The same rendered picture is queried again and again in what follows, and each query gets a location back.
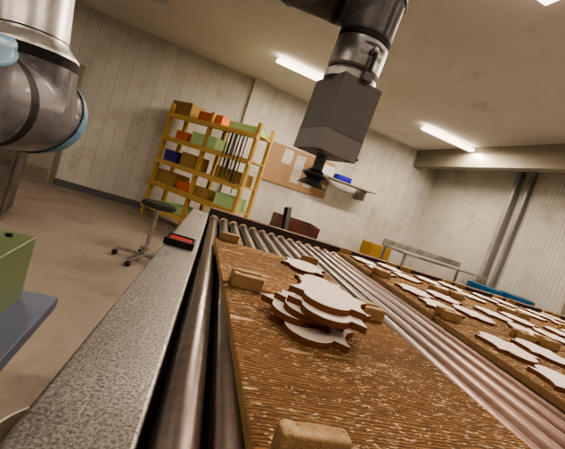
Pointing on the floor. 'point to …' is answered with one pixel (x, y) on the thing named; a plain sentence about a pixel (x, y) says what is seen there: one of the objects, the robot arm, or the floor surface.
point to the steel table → (426, 257)
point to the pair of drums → (498, 292)
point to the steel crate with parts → (296, 225)
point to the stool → (149, 231)
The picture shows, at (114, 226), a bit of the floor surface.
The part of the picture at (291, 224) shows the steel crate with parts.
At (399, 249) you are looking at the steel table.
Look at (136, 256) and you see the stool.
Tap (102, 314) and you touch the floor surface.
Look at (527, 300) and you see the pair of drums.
